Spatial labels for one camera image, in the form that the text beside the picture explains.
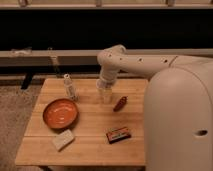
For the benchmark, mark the white ceramic cup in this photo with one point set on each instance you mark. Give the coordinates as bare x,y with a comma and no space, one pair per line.
105,95

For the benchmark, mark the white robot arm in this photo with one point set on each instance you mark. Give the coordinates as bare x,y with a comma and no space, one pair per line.
178,106

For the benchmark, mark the orange ceramic bowl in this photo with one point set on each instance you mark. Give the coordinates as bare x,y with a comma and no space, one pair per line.
60,113

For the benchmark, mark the brown chili pepper toy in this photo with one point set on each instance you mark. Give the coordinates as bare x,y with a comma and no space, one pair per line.
120,104

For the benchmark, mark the clear plastic bottle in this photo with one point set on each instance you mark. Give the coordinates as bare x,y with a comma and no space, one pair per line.
69,86

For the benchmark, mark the wooden table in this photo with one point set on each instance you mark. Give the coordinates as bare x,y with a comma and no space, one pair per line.
90,146

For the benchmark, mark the orange black small box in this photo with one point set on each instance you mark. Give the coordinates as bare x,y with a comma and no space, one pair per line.
118,134

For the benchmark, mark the white sponge block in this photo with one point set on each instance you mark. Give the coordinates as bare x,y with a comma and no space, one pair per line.
63,139

